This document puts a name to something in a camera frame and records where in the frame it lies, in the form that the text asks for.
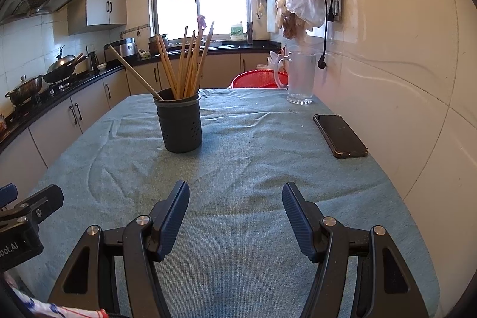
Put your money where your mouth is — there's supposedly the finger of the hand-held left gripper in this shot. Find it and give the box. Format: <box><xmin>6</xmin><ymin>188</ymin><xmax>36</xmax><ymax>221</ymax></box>
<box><xmin>0</xmin><ymin>183</ymin><xmax>18</xmax><ymax>210</ymax></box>
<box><xmin>0</xmin><ymin>184</ymin><xmax>65</xmax><ymax>229</ymax></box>

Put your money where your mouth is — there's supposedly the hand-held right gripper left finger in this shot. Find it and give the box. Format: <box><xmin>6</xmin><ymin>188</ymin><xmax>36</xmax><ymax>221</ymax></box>
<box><xmin>48</xmin><ymin>179</ymin><xmax>191</xmax><ymax>318</ymax></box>

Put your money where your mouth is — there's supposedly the bunch of wooden chopsticks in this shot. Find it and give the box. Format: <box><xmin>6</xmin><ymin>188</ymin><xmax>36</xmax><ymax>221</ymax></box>
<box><xmin>108</xmin><ymin>21</ymin><xmax>216</xmax><ymax>100</ymax></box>

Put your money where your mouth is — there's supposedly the clear glass pitcher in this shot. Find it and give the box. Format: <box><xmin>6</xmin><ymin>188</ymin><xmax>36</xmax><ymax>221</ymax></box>
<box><xmin>273</xmin><ymin>50</ymin><xmax>318</xmax><ymax>106</ymax></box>

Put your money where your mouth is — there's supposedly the black gas stove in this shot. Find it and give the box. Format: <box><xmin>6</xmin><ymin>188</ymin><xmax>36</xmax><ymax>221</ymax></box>
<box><xmin>11</xmin><ymin>77</ymin><xmax>80</xmax><ymax>114</ymax></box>

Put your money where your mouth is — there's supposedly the stainless steel rice cooker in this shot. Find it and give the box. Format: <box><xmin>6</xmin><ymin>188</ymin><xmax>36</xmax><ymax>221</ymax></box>
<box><xmin>103</xmin><ymin>38</ymin><xmax>138</xmax><ymax>62</ymax></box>

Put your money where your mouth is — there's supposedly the crumpled clear plastic bag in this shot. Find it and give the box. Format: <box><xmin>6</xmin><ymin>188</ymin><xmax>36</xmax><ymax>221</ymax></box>
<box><xmin>266</xmin><ymin>50</ymin><xmax>284</xmax><ymax>71</ymax></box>

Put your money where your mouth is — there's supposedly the black power plug cable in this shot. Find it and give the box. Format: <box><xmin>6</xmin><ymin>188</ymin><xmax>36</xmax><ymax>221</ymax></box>
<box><xmin>316</xmin><ymin>0</ymin><xmax>338</xmax><ymax>70</ymax></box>

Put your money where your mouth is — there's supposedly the translucent white plastic bag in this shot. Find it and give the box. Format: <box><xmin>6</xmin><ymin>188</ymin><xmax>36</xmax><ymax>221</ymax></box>
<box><xmin>285</xmin><ymin>0</ymin><xmax>328</xmax><ymax>29</ymax></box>

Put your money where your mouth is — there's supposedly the hanging brown plastic bag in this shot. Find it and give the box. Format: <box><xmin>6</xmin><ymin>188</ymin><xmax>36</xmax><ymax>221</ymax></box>
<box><xmin>280</xmin><ymin>13</ymin><xmax>309</xmax><ymax>40</ymax></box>

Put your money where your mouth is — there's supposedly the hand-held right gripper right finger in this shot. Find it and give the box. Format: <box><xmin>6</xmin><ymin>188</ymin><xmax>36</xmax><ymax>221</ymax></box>
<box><xmin>281</xmin><ymin>181</ymin><xmax>430</xmax><ymax>318</ymax></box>

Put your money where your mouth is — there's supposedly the brown cooking pot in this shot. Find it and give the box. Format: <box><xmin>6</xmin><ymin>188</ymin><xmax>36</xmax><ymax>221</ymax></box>
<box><xmin>148</xmin><ymin>34</ymin><xmax>169</xmax><ymax>57</ymax></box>

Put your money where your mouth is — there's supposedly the black wok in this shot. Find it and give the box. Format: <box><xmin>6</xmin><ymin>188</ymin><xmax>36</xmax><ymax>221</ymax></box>
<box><xmin>42</xmin><ymin>45</ymin><xmax>84</xmax><ymax>85</ymax></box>

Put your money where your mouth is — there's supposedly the black smartphone in brown case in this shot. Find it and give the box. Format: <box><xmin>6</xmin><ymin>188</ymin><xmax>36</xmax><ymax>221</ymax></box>
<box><xmin>312</xmin><ymin>114</ymin><xmax>369</xmax><ymax>159</ymax></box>

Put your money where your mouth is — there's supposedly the black kitchen countertop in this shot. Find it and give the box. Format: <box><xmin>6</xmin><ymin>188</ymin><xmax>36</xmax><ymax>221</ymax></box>
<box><xmin>0</xmin><ymin>40</ymin><xmax>282</xmax><ymax>155</ymax></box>

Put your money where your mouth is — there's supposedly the striped red blue cloth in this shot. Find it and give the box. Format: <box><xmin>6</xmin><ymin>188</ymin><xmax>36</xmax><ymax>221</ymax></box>
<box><xmin>4</xmin><ymin>271</ymin><xmax>109</xmax><ymax>318</ymax></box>

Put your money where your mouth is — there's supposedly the red plastic basket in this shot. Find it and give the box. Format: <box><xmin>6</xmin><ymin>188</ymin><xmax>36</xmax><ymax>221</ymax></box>
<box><xmin>230</xmin><ymin>69</ymin><xmax>290</xmax><ymax>90</ymax></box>

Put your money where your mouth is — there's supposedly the grey perforated utensil holder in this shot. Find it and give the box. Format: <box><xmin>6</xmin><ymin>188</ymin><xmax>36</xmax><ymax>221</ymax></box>
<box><xmin>153</xmin><ymin>88</ymin><xmax>203</xmax><ymax>154</ymax></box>

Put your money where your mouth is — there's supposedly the steel pot with lid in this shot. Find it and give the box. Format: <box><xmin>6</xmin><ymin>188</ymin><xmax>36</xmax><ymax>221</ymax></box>
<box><xmin>5</xmin><ymin>75</ymin><xmax>44</xmax><ymax>106</ymax></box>

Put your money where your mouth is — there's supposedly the teal tablecloth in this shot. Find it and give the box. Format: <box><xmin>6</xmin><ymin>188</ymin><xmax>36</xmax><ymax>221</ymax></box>
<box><xmin>15</xmin><ymin>87</ymin><xmax>440</xmax><ymax>318</ymax></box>

